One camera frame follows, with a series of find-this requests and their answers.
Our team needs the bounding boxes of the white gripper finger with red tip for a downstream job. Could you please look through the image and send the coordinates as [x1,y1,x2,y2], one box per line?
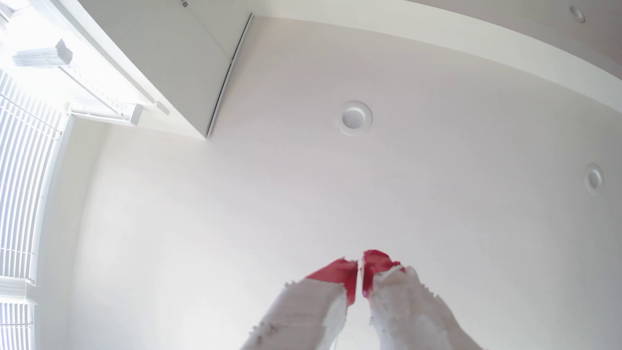
[240,258,359,350]
[362,249,483,350]

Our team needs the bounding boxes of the round recessed ceiling light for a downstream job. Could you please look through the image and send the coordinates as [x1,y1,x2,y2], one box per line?
[583,163,605,195]
[335,100,373,136]

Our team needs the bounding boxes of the white cabinet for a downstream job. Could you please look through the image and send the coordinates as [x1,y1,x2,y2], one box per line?
[78,0,254,140]

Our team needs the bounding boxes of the white blind headrail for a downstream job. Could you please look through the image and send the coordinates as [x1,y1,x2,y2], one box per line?
[69,101,144,127]

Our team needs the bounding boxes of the white window blind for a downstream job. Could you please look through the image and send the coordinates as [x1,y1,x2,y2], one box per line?
[0,68,70,285]
[0,300,36,350]

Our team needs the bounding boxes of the white stacked blind slats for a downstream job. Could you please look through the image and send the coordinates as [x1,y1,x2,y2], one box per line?
[12,38,74,68]

